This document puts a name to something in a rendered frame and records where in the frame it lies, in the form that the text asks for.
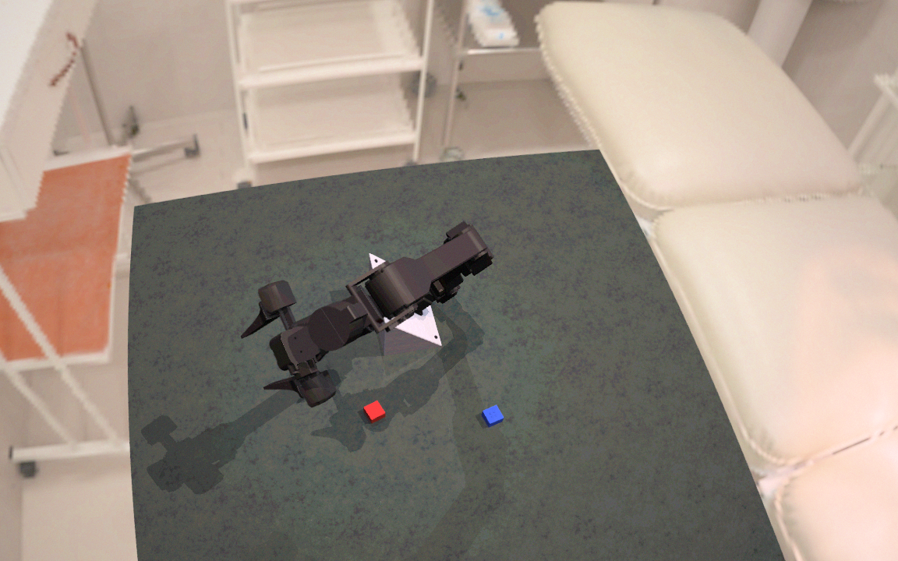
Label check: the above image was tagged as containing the red block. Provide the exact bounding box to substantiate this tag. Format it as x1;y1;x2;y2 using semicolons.
363;400;385;423

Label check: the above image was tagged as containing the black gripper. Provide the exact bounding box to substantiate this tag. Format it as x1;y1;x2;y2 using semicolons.
241;280;336;408

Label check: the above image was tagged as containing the blue toy brick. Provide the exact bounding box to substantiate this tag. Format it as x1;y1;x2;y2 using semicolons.
481;406;504;427

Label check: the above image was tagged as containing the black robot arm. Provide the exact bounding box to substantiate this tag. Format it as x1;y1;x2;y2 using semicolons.
269;221;493;380

